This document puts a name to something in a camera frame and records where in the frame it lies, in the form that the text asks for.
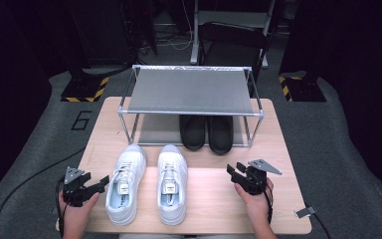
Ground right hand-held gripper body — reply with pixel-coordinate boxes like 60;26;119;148
240;158;283;196

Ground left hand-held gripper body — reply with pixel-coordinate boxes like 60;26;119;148
62;166;95;207

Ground black flip-flop slipper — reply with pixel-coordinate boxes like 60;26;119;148
178;115;207;152
206;115;235;156

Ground white lace-up sneaker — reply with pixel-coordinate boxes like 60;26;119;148
104;143;147;227
156;143;189;227

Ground grey two-tier shoe rack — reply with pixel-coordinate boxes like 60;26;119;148
117;64;266;147

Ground person's left hand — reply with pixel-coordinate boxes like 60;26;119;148
58;192;100;231

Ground person's right hand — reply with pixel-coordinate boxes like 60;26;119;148
234;177;276;224

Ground person's light trousers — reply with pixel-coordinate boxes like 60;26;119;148
118;233;258;239

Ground black stand base striped edge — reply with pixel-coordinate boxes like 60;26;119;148
60;66;109;104
278;71;327;103

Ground dark curtain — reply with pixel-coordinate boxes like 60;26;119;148
0;0;53;208
280;0;382;200

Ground black folding chair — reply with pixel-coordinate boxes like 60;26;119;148
197;21;271;73

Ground dark equipment cabinet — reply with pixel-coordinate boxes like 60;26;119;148
89;0;157;66

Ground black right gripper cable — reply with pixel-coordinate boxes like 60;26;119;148
263;180;276;224

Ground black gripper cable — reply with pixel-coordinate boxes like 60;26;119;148
263;180;276;224
55;177;68;238

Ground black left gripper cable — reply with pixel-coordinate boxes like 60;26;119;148
55;177;68;238

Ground long black floor cable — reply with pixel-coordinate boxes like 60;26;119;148
0;147;87;239

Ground small grey metal bracket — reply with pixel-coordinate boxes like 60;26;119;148
293;206;317;219

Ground black bracket cable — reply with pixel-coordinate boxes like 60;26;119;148
312;213;332;239

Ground white metal desk frame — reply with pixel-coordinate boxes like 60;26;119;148
189;0;277;69

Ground white cable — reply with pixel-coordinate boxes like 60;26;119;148
158;0;194;52

